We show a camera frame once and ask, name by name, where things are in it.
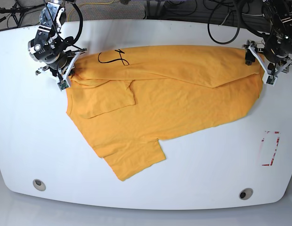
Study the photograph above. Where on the orange T-shirt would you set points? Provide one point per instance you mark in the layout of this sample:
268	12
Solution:
124	101

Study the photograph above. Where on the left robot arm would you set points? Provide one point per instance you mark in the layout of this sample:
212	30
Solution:
276	46

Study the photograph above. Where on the black tripod stand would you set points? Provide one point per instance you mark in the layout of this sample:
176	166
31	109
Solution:
17	12

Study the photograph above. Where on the left grey table grommet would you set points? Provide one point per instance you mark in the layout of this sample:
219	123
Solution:
39	185

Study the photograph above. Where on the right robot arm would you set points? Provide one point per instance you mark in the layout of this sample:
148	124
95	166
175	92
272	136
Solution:
57	53

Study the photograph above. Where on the red tape rectangle marking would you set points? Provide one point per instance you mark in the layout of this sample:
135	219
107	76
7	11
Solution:
268	147

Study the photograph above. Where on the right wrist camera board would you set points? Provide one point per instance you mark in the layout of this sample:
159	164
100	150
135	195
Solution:
63	85

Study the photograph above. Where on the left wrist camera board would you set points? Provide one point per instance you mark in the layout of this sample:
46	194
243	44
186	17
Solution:
270	80

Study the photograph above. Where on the right grey table grommet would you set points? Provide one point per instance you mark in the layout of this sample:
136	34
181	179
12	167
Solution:
246	194

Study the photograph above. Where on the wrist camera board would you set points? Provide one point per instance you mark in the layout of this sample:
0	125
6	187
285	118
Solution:
63	85
270	80

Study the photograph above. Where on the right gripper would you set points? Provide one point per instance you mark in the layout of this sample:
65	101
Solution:
59	67

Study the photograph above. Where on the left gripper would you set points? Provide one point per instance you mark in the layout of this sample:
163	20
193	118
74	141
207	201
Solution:
271	63

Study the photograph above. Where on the grey table grommet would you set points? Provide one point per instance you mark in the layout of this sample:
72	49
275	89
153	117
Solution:
246	194
39	185

